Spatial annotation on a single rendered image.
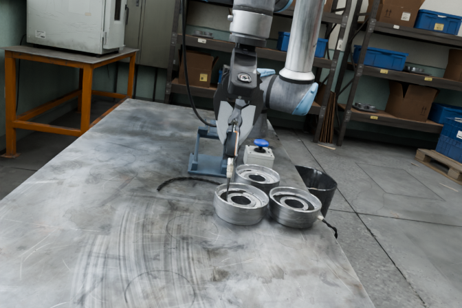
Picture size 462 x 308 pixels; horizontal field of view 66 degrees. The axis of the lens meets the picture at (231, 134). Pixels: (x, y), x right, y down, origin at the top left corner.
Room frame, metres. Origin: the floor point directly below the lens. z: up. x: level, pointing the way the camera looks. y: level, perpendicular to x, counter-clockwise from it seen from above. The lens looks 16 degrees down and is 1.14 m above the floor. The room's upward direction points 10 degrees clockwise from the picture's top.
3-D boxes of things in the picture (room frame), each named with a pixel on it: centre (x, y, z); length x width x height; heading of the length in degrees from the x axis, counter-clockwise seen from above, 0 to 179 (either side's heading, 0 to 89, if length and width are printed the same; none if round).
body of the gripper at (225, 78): (0.70, 0.00, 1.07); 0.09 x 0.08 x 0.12; 6
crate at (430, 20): (4.56, -2.13, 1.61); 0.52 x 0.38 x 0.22; 98
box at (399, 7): (4.51, -1.61, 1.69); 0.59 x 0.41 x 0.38; 100
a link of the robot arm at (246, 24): (0.69, 0.00, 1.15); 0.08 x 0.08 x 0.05
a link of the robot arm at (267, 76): (1.24, -0.06, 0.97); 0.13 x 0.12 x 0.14; 70
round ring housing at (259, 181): (0.75, -0.08, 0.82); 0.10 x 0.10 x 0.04
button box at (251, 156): (0.91, -0.08, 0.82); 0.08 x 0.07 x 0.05; 5
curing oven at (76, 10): (2.92, 1.31, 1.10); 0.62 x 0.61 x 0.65; 5
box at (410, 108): (4.55, -2.15, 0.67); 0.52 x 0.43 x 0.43; 95
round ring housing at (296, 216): (0.65, -0.15, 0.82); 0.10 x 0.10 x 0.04
